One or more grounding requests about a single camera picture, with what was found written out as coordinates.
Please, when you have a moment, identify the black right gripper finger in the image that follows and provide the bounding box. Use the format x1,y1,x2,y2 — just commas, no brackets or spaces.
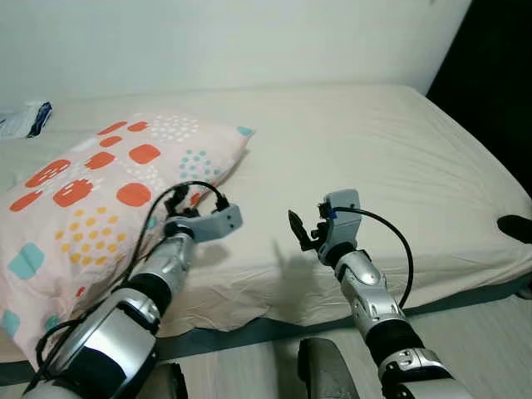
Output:
288,209,312,252

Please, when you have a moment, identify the pink pillow with orange spots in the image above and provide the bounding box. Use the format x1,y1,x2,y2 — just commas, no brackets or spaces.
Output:
0,112,255,367

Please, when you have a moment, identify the cream bed mattress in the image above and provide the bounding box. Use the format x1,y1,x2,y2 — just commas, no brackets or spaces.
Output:
0,81,532,367

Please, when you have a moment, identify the grey robot right leg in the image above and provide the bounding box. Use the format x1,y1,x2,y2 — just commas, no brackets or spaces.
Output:
298,337,363,399

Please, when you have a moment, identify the grey robot leg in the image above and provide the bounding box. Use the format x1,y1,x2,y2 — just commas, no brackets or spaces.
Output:
137,362,189,399
298,337,363,399

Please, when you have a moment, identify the white blue plastic packet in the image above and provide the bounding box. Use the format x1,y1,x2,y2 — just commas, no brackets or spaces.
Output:
0,101,53,140

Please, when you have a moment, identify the grey robot left leg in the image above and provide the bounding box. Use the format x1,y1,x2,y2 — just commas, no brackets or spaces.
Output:
137,362,189,399

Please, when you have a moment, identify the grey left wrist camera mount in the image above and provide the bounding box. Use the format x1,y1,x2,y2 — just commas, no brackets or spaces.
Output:
185,204,244,244

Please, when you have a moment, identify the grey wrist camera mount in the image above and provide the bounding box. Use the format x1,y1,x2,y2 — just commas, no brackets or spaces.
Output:
185,204,244,244
320,190,363,254

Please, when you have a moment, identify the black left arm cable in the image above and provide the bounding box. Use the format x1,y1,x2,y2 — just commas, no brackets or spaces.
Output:
33,180,229,392

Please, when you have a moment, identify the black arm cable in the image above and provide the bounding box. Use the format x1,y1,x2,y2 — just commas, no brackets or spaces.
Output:
329,206,415,310
33,180,229,392

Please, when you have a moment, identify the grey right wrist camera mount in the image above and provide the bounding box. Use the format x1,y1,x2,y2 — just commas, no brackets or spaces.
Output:
320,190,363,254

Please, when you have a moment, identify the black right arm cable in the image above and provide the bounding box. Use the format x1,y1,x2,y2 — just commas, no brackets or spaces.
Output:
329,206,415,310

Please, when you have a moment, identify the dark blue bed frame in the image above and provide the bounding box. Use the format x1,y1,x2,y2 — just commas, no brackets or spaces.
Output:
0,278,532,387

